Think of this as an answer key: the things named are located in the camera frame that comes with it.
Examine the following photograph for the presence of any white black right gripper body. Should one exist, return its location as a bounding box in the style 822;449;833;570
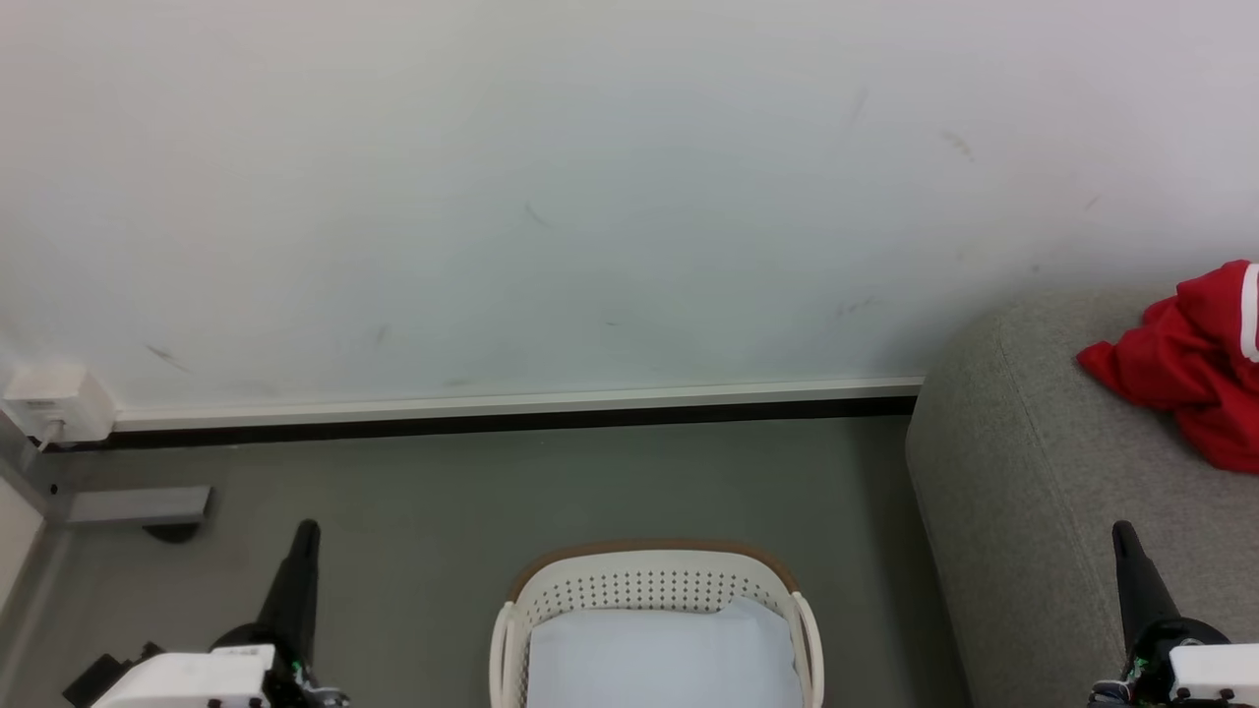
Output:
1090;616;1259;708

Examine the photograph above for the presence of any red garment with white trim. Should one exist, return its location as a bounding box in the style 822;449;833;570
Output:
1076;260;1259;475

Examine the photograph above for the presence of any white and black baseboard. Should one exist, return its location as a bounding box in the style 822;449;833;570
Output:
44;376;927;452

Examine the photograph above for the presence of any grey metal frame foot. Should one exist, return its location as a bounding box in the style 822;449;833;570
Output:
0;408;213;545

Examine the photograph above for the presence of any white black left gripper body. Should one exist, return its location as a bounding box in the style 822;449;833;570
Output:
91;622;347;708

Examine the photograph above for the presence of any grey fabric sofa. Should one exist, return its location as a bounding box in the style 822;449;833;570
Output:
905;280;1259;708

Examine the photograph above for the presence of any white wall socket box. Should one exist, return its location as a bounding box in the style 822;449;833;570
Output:
0;363;116;445

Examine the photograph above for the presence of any white perforated laundry basket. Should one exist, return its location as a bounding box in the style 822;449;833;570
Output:
489;539;825;708

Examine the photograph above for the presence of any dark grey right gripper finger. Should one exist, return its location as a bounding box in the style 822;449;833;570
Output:
1120;521;1183;637
1111;522;1155;652

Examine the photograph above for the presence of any light blue cloth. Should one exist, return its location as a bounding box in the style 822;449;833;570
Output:
526;596;806;708

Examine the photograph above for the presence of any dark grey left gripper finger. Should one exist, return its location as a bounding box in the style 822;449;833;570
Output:
286;520;323;662
256;521;310;648

